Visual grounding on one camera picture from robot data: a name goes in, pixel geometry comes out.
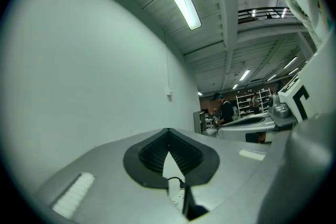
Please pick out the white wall junction box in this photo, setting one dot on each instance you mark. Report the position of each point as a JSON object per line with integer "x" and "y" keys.
{"x": 169, "y": 92}

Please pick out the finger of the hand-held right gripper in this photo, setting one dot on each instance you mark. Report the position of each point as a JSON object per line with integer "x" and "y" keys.
{"x": 233, "y": 132}
{"x": 268, "y": 118}

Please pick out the white power strip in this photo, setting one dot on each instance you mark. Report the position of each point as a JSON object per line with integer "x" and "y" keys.
{"x": 177, "y": 200}

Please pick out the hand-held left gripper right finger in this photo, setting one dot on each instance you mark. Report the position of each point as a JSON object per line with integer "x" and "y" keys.
{"x": 231, "y": 178}

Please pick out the white shelving unit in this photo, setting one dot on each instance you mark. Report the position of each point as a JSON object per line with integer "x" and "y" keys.
{"x": 245, "y": 102}

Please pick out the distant ceiling lights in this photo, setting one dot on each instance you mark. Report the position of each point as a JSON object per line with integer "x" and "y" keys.
{"x": 244, "y": 75}

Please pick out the grey cabinet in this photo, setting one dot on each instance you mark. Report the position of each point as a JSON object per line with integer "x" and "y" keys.
{"x": 199, "y": 122}

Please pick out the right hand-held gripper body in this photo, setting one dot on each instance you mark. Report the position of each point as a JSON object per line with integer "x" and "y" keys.
{"x": 317, "y": 86}

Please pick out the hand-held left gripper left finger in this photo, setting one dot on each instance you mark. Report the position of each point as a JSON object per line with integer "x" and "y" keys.
{"x": 105, "y": 186}

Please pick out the black railing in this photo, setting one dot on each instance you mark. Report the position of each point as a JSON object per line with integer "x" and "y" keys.
{"x": 262, "y": 14}

